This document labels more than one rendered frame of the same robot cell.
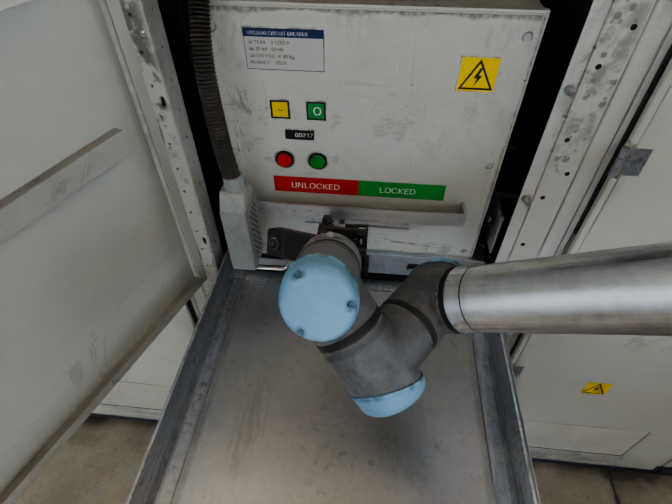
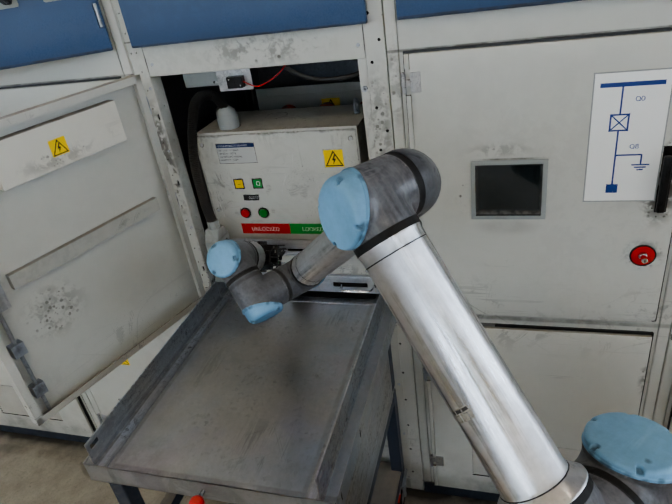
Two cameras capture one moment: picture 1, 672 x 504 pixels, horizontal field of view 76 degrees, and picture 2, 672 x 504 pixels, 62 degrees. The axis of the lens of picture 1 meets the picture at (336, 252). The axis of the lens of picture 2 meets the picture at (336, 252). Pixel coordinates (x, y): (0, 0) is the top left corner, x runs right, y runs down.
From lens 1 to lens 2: 0.98 m
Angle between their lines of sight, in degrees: 19
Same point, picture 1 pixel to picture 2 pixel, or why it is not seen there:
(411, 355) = (270, 289)
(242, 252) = not seen: hidden behind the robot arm
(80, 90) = (137, 178)
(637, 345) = (507, 342)
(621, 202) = (428, 224)
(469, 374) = (354, 343)
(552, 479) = not seen: outside the picture
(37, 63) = (120, 166)
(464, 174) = not seen: hidden behind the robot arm
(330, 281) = (226, 247)
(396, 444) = (293, 374)
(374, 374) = (248, 294)
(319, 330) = (221, 271)
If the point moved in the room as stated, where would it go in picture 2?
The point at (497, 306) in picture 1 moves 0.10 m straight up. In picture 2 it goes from (304, 259) to (296, 221)
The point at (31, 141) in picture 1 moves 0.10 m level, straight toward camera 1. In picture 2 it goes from (114, 200) to (120, 212)
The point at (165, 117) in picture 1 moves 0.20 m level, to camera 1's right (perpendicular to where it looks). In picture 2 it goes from (179, 191) to (242, 187)
